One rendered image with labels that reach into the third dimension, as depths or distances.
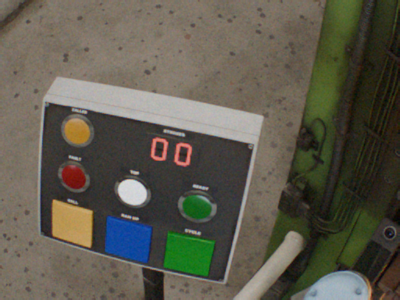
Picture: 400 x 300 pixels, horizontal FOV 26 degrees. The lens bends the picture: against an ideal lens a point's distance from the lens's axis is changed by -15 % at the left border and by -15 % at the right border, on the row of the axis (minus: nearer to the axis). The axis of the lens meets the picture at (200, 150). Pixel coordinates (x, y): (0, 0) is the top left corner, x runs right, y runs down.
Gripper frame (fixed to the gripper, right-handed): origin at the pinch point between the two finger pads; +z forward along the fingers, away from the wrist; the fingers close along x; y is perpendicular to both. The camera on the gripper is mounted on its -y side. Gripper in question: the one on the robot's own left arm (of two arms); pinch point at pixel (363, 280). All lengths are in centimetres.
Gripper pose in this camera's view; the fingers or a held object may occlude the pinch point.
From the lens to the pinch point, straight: 129.9
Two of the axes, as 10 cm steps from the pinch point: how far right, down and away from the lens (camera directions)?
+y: -5.6, 8.3, 0.4
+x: 7.9, 5.5, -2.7
